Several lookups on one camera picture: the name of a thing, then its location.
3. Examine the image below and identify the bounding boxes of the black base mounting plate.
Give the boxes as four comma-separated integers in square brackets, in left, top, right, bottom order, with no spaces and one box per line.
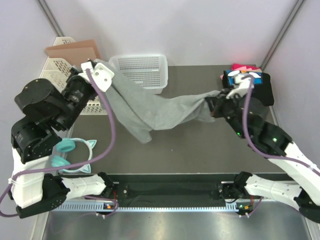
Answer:
[56,173,266,208]

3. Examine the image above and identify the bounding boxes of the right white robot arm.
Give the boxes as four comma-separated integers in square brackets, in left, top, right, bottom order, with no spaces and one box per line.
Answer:
[205,94,320,223]

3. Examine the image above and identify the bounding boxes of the pink folded t shirt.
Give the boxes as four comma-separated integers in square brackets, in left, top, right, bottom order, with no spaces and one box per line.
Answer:
[231,63,262,73]

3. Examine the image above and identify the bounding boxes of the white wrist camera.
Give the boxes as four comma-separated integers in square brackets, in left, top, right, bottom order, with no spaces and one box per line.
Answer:
[226,73,254,99]
[78,61,115,93]

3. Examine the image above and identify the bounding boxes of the teal cat ear headphones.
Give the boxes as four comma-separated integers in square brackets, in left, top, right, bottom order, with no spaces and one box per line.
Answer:
[51,137,98,174]

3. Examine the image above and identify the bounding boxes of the white perforated plastic basket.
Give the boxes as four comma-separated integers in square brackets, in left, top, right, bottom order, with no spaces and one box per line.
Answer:
[108,54,169,95]

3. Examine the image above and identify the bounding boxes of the cream perforated file organizer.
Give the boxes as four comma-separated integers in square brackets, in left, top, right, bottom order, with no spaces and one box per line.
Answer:
[39,36,107,116]

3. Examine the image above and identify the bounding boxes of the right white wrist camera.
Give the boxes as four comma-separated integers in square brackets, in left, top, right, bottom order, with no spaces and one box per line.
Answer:
[226,73,254,99]

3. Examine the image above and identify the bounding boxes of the grey t shirt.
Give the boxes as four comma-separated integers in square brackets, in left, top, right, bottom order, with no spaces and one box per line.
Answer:
[95,59,220,144]

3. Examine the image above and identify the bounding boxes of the black folded flower t shirt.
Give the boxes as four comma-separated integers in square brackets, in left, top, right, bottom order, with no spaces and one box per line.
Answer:
[222,70,275,107]

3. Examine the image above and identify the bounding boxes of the grey slotted cable duct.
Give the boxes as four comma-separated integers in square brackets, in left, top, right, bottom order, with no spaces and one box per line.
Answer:
[53,201,253,213]

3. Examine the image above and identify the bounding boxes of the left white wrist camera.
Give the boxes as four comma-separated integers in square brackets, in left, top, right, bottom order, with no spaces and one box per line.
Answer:
[78,61,115,93]

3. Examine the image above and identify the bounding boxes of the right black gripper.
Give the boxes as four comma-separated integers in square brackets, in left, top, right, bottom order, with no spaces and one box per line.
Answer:
[204,88,246,139]

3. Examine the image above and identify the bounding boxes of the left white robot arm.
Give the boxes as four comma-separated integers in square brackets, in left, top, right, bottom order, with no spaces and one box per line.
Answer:
[6,62,115,219]

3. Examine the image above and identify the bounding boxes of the brown cardboard folder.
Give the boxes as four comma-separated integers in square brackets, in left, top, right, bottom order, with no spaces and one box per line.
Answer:
[44,39,101,68]

